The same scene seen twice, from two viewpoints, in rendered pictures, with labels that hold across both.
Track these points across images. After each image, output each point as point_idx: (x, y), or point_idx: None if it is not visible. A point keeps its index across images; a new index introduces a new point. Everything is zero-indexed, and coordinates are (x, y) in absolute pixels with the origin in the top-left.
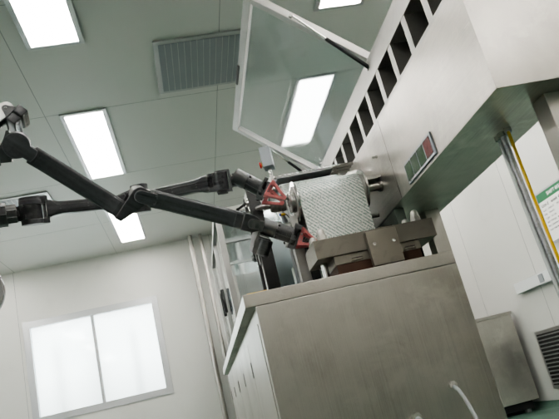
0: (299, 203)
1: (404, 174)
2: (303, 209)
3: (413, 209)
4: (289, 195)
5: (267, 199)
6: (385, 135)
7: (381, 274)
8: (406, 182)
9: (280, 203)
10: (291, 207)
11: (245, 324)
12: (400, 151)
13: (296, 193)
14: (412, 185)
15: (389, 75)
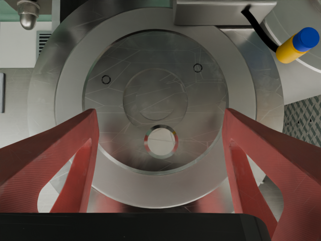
0: (39, 56)
1: (18, 99)
2: (52, 19)
3: (25, 28)
4: (102, 137)
5: (281, 221)
6: (49, 200)
7: None
8: (23, 84)
9: (229, 127)
10: (119, 55)
11: None
12: (3, 141)
13: (39, 122)
14: (2, 69)
15: None
